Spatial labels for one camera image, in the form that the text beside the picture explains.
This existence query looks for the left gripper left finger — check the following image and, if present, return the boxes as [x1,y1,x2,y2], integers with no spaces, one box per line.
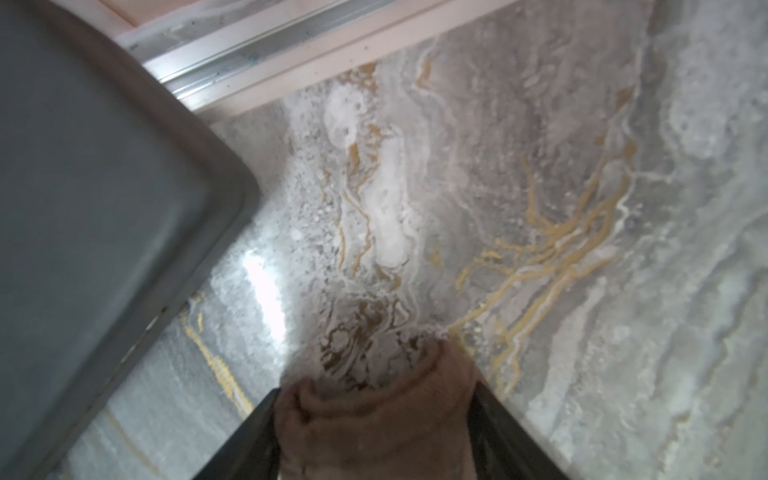
[193,388,280,480]

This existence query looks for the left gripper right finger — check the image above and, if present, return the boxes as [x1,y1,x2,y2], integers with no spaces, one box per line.
[467,382,568,480]

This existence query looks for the brown trousers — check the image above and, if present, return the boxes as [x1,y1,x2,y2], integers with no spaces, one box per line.
[274,340,480,479]

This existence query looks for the black rectangular pad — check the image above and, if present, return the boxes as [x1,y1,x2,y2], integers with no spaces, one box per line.
[1,1,260,479]

